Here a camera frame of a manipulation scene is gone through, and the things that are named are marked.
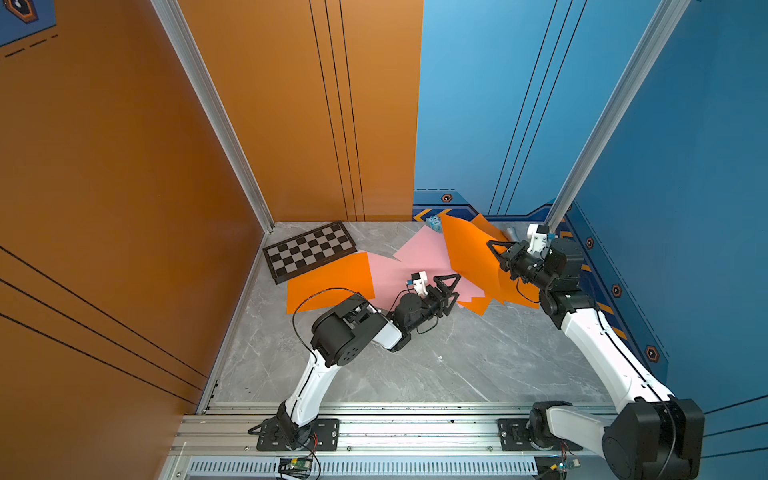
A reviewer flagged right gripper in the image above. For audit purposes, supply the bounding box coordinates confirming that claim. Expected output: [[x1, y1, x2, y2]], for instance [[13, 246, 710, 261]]
[[487, 239, 557, 293]]

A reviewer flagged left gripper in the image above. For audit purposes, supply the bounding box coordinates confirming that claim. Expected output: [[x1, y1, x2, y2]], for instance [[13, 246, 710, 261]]
[[405, 275, 460, 336]]

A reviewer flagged orange paper front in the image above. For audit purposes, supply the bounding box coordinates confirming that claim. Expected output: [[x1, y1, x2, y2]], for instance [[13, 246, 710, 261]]
[[441, 215, 496, 273]]

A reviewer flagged orange paper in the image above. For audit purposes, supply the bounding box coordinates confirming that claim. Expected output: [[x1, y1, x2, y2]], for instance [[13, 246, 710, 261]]
[[286, 252, 375, 315], [471, 214, 508, 242], [441, 215, 496, 273], [453, 257, 539, 315]]

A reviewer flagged pink paper top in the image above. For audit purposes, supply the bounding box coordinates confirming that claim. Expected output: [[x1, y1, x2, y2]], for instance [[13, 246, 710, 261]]
[[394, 227, 454, 282]]

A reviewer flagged pink paper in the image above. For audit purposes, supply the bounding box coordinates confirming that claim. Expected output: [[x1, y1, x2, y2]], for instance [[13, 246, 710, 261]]
[[364, 252, 485, 310], [394, 227, 454, 282]]

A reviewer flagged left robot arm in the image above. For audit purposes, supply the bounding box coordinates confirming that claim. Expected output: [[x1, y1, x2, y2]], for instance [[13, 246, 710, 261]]
[[275, 274, 461, 449]]

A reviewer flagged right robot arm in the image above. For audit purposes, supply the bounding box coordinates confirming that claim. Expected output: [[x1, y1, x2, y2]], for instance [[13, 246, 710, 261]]
[[487, 233, 705, 479]]

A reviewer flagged grey metal cylinder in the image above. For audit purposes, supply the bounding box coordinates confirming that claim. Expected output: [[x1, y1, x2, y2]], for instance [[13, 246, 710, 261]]
[[499, 224, 520, 242]]

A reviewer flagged orange paper back right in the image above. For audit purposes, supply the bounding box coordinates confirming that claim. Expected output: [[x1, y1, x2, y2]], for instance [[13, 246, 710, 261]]
[[471, 214, 508, 242]]

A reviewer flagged pink paper lower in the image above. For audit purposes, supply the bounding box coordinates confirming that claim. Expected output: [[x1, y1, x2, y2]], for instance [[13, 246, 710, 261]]
[[364, 252, 485, 310]]

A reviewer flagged small blue toy box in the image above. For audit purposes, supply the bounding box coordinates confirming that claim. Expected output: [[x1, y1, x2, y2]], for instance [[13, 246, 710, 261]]
[[425, 216, 443, 233]]

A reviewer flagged orange paper far left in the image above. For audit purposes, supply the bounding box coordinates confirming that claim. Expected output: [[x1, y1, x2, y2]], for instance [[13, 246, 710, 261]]
[[286, 252, 375, 315]]

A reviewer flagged black white chessboard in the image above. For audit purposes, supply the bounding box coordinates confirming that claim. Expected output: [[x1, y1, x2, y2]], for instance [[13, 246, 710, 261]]
[[263, 221, 357, 284]]

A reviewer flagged right small circuit board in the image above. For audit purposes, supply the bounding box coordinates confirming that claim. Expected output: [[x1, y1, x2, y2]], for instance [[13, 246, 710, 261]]
[[533, 458, 582, 480]]

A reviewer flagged green circuit board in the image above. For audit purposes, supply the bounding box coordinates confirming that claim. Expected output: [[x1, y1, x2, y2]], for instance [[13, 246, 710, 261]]
[[276, 456, 314, 480]]

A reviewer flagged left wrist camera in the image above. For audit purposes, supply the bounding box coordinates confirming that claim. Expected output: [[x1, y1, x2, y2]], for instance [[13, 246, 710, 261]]
[[407, 271, 428, 297]]

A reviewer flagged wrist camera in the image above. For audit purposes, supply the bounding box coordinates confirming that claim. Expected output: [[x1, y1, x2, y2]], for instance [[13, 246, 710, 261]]
[[407, 271, 428, 297], [526, 224, 550, 258]]

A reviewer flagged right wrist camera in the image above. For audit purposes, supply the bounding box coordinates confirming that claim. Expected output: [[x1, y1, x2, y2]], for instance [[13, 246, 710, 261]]
[[526, 224, 550, 258]]

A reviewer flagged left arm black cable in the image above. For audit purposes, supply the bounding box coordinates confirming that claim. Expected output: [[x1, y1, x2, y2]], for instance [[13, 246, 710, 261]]
[[291, 287, 361, 361]]

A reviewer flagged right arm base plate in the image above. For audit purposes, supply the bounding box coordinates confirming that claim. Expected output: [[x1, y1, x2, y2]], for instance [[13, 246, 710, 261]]
[[497, 418, 562, 452]]

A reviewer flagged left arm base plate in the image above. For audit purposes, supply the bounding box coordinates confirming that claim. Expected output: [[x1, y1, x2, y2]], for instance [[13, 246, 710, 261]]
[[248, 417, 340, 452]]

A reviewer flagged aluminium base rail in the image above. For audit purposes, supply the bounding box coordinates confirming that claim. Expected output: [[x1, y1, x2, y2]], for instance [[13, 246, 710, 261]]
[[170, 401, 619, 460]]

